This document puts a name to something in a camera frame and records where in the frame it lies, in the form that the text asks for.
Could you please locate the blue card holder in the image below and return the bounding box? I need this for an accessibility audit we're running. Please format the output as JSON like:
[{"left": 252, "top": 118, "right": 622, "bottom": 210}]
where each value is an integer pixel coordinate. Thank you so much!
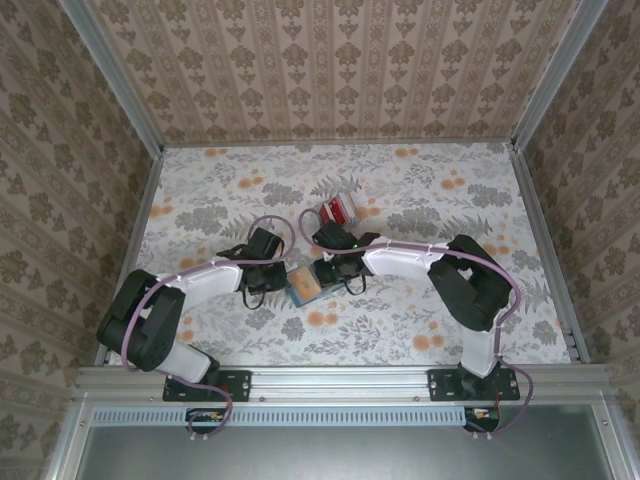
[{"left": 285, "top": 264, "right": 349, "bottom": 309}]

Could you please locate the gold credit card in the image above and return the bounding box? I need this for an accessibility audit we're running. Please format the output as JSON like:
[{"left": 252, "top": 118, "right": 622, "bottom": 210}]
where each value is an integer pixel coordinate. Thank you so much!
[{"left": 291, "top": 268, "right": 322, "bottom": 301}]

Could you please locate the red clear plastic package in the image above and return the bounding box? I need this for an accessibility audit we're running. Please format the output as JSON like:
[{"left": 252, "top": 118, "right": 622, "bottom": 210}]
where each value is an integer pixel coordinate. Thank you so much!
[{"left": 313, "top": 192, "right": 362, "bottom": 239}]

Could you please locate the grey metal sheet panel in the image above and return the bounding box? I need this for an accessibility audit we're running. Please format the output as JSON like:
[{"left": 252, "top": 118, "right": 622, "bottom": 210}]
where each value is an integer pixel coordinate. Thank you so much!
[{"left": 74, "top": 404, "right": 609, "bottom": 480}]

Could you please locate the left black camera cable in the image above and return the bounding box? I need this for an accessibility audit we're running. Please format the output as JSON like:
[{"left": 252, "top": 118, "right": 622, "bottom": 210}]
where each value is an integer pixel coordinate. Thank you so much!
[{"left": 241, "top": 284, "right": 267, "bottom": 310}]

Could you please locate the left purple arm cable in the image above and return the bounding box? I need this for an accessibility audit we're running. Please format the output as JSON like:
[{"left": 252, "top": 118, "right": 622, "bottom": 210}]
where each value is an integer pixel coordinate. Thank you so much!
[{"left": 122, "top": 214, "right": 297, "bottom": 441}]

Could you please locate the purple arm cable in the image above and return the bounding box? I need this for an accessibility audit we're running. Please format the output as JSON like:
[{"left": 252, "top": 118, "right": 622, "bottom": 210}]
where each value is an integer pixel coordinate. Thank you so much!
[
  {"left": 122, "top": 214, "right": 297, "bottom": 441},
  {"left": 298, "top": 208, "right": 534, "bottom": 441}
]

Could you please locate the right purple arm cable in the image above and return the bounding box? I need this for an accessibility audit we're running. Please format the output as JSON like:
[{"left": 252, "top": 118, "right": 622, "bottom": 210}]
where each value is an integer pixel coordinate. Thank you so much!
[{"left": 298, "top": 208, "right": 534, "bottom": 441}]

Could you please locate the aluminium front frame rail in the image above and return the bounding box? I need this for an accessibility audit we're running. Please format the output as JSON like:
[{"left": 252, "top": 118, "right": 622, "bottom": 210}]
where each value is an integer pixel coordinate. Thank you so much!
[{"left": 74, "top": 363, "right": 615, "bottom": 404}]

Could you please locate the aluminium frame rail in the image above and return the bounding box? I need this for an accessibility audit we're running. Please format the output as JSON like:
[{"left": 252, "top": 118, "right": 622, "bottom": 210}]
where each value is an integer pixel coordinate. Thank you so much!
[
  {"left": 74, "top": 363, "right": 615, "bottom": 404},
  {"left": 44, "top": 394, "right": 92, "bottom": 480},
  {"left": 592, "top": 394, "right": 640, "bottom": 480}
]

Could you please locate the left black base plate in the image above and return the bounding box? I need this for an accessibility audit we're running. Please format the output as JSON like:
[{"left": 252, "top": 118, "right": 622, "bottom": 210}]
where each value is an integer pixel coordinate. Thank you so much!
[{"left": 162, "top": 368, "right": 253, "bottom": 403}]

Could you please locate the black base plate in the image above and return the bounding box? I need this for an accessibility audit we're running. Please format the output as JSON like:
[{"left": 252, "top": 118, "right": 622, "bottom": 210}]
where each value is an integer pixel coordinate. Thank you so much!
[
  {"left": 428, "top": 368, "right": 521, "bottom": 403},
  {"left": 162, "top": 368, "right": 253, "bottom": 403}
]

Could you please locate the aluminium back rail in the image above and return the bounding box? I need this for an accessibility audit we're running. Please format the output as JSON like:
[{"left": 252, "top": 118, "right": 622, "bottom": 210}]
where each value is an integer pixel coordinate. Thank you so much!
[{"left": 162, "top": 138, "right": 516, "bottom": 149}]

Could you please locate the aluminium side rail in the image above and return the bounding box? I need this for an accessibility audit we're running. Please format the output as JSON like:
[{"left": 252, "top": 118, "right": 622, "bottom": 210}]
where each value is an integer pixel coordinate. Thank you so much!
[
  {"left": 510, "top": 142, "right": 590, "bottom": 366},
  {"left": 94, "top": 147, "right": 165, "bottom": 369}
]

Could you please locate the white slotted cable duct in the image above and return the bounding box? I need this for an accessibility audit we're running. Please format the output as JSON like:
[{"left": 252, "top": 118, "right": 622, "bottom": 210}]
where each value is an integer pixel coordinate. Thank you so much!
[{"left": 91, "top": 405, "right": 504, "bottom": 427}]

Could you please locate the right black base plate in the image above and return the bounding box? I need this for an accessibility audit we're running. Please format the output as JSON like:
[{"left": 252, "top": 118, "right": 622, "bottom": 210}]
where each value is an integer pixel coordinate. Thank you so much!
[{"left": 428, "top": 368, "right": 521, "bottom": 403}]

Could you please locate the aluminium corner post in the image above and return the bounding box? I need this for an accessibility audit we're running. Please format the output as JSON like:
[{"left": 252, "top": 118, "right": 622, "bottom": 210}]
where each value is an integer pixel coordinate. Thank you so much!
[
  {"left": 510, "top": 0, "right": 600, "bottom": 149},
  {"left": 62, "top": 0, "right": 166, "bottom": 154}
]

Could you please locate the aluminium lower frame rail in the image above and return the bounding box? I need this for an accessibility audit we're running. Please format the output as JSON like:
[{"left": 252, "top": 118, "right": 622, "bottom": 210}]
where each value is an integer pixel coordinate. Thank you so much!
[
  {"left": 592, "top": 394, "right": 640, "bottom": 480},
  {"left": 44, "top": 394, "right": 92, "bottom": 480}
]

